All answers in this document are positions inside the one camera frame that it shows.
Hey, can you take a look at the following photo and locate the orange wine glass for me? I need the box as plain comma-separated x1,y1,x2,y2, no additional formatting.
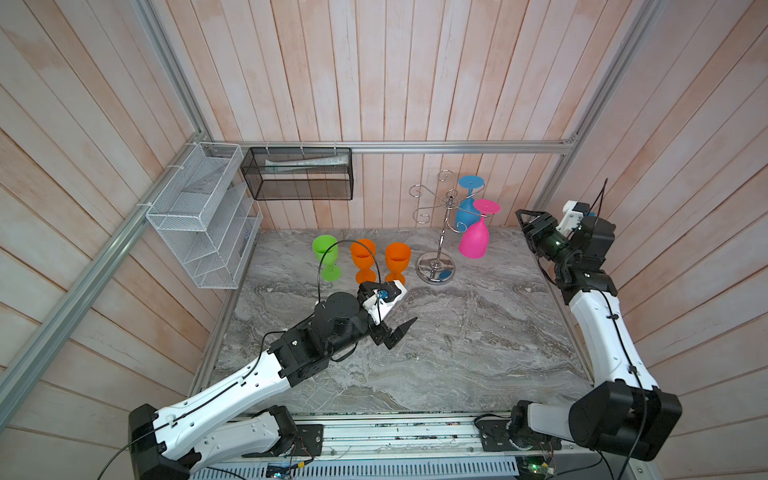
385,242,411,285
350,238,377,284

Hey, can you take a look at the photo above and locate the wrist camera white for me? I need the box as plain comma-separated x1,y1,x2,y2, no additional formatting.
556,200,590,237
363,281,407,325

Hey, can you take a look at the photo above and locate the black wire mesh basket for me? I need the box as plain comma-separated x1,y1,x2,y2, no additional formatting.
240,146,354,201

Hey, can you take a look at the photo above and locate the horizontal aluminium wall profile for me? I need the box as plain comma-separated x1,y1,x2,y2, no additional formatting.
231,140,575,155

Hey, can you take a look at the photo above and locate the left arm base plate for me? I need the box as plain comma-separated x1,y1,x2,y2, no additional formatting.
264,423,324,457

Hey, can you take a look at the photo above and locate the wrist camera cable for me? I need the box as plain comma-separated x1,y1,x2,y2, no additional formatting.
590,178,609,218
316,239,385,319

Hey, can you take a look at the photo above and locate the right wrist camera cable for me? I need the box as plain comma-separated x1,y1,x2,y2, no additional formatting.
590,178,609,218

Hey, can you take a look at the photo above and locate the aluminium mounting rail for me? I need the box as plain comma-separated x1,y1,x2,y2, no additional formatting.
149,410,652,466

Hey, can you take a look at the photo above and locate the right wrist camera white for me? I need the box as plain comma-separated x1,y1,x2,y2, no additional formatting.
556,200,590,237

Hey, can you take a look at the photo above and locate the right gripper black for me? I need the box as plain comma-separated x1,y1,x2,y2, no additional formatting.
516,210,573,271

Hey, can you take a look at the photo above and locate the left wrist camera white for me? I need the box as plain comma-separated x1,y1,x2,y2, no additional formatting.
363,281,407,325

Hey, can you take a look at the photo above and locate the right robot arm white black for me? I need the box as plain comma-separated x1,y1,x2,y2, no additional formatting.
507,201,682,461

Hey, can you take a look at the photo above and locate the chrome wine glass rack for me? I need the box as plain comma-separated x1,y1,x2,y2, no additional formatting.
409,169,475,286

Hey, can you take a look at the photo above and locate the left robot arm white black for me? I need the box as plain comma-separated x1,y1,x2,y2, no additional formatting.
128,280,413,479

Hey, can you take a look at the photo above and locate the orange wine glass front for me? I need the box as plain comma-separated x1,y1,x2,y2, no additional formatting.
350,238,377,284

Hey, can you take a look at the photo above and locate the blue plastic wine glass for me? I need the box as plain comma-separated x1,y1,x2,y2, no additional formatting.
455,175,485,233

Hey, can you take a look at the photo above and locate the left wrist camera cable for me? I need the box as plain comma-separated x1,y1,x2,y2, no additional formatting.
316,239,385,319

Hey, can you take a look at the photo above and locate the green plastic wine glass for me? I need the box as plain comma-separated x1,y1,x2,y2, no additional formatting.
312,234,342,282

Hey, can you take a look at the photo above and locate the white wire mesh shelf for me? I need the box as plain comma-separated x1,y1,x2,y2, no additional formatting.
147,142,263,290

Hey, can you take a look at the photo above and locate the pink plastic wine glass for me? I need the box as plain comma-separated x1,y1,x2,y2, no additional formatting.
458,199,501,259

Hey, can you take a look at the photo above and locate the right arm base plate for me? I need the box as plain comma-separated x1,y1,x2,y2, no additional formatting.
473,414,562,452

